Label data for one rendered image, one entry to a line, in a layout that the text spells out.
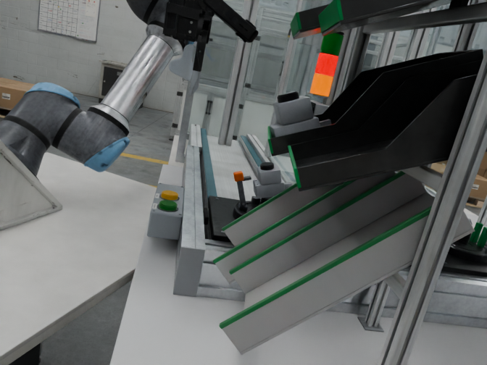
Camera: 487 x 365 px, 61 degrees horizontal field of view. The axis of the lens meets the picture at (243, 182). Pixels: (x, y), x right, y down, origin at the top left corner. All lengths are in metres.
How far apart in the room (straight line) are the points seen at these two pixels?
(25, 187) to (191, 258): 0.44
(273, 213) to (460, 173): 0.37
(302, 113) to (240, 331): 0.29
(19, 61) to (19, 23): 0.76
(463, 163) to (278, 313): 0.24
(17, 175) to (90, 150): 0.18
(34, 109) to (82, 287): 0.47
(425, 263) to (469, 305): 0.60
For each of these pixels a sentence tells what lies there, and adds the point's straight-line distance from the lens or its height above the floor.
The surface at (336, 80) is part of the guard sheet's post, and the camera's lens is 1.11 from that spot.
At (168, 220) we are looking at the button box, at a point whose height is 0.95.
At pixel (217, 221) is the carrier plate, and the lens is 0.88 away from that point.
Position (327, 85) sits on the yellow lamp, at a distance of 1.09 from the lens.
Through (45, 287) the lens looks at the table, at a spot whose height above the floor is 0.86.
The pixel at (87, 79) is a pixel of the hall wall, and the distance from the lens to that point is 9.54.
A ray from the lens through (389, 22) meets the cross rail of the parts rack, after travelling 0.62.
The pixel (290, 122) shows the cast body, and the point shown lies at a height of 1.23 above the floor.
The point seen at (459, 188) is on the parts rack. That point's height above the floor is 1.23.
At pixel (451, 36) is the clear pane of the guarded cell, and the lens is 2.41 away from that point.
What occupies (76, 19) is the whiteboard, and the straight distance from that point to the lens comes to 9.60.
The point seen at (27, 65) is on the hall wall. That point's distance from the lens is 10.03.
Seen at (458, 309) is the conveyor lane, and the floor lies 0.90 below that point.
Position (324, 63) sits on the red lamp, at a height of 1.34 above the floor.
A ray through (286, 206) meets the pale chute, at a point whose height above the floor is 1.08.
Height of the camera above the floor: 1.30
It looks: 16 degrees down
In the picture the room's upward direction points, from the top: 12 degrees clockwise
